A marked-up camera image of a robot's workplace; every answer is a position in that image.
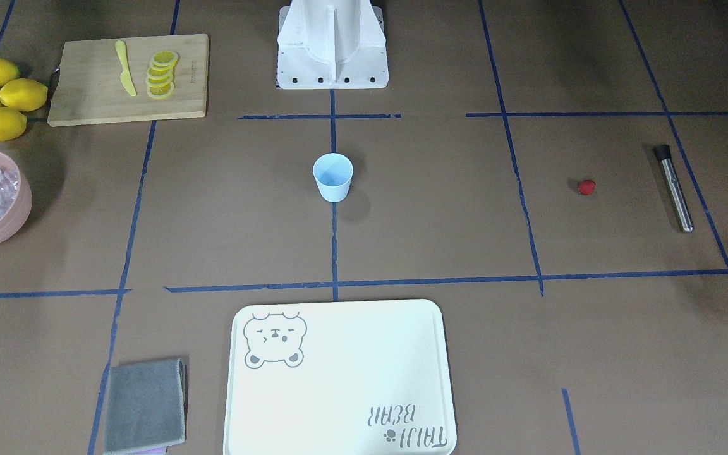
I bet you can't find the light blue plastic cup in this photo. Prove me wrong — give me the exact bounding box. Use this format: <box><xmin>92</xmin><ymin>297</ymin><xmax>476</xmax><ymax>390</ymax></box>
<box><xmin>312</xmin><ymin>152</ymin><xmax>355</xmax><ymax>203</ymax></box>

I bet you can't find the red strawberry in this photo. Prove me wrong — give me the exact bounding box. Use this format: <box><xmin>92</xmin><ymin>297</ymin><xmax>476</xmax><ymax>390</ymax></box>
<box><xmin>578</xmin><ymin>179</ymin><xmax>597</xmax><ymax>196</ymax></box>

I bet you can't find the grey folded cloth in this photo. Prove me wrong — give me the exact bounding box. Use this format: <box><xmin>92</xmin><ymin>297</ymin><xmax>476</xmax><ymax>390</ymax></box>
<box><xmin>103</xmin><ymin>358</ymin><xmax>186</xmax><ymax>454</ymax></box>

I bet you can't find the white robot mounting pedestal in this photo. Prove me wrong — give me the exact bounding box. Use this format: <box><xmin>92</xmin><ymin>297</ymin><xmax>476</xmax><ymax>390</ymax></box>
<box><xmin>276</xmin><ymin>1</ymin><xmax>389</xmax><ymax>90</ymax></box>

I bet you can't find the steel muddler black tip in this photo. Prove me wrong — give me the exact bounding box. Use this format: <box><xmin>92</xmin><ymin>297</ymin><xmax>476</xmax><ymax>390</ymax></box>
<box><xmin>652</xmin><ymin>144</ymin><xmax>695</xmax><ymax>233</ymax></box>

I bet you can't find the yellow plastic knife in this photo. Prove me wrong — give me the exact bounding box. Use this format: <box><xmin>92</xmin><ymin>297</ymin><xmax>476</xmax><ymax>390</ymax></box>
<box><xmin>114</xmin><ymin>40</ymin><xmax>138</xmax><ymax>96</ymax></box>

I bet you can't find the lemon slice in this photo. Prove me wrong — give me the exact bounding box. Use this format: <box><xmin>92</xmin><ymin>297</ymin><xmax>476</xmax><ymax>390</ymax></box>
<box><xmin>145</xmin><ymin>64</ymin><xmax>174</xmax><ymax>80</ymax></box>
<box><xmin>145</xmin><ymin>82</ymin><xmax>176</xmax><ymax>100</ymax></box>
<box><xmin>145</xmin><ymin>74</ymin><xmax>174</xmax><ymax>87</ymax></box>
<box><xmin>150</xmin><ymin>50</ymin><xmax>179</xmax><ymax>69</ymax></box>

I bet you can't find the cream bear serving tray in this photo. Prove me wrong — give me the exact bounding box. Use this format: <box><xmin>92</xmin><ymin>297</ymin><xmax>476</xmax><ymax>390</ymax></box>
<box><xmin>222</xmin><ymin>299</ymin><xmax>458</xmax><ymax>454</ymax></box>

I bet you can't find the bamboo cutting board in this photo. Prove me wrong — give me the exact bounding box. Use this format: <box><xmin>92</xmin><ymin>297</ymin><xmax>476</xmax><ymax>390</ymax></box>
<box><xmin>47</xmin><ymin>34</ymin><xmax>210</xmax><ymax>127</ymax></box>

